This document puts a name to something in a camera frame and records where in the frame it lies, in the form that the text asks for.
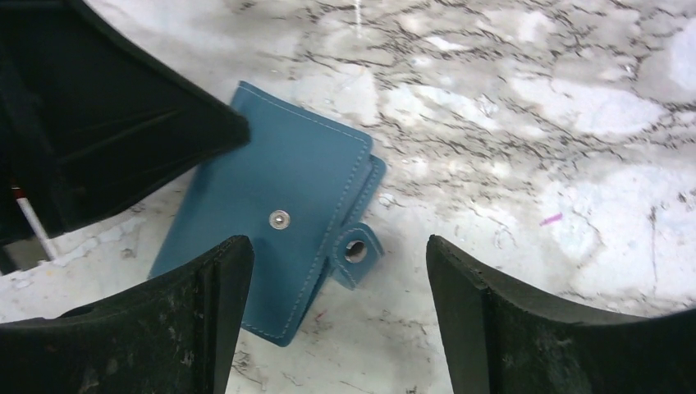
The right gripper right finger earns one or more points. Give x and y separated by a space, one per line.
502 335

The blue leather card holder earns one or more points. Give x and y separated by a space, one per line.
298 190

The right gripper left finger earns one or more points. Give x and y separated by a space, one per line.
176 333

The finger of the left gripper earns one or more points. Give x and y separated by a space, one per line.
90 123

